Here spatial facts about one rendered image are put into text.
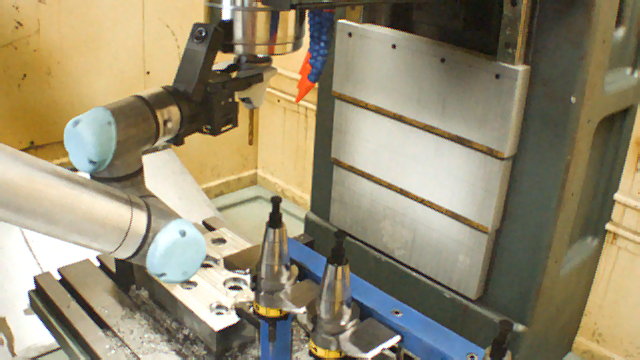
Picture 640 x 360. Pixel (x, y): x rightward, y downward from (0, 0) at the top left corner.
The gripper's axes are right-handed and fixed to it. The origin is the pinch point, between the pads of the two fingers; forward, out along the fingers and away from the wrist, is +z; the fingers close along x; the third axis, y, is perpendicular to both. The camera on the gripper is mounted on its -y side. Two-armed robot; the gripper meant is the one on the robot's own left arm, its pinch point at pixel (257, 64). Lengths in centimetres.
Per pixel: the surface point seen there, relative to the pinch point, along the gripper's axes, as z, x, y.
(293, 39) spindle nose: -1.1, 8.0, -5.6
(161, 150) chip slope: 55, -90, 59
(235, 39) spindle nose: -8.2, 2.9, -6.2
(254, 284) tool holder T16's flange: -25.1, 20.3, 19.5
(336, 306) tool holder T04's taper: -26.3, 33.6, 16.1
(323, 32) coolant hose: -7.8, 18.0, -9.6
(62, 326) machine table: -26, -31, 53
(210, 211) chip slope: 50, -63, 71
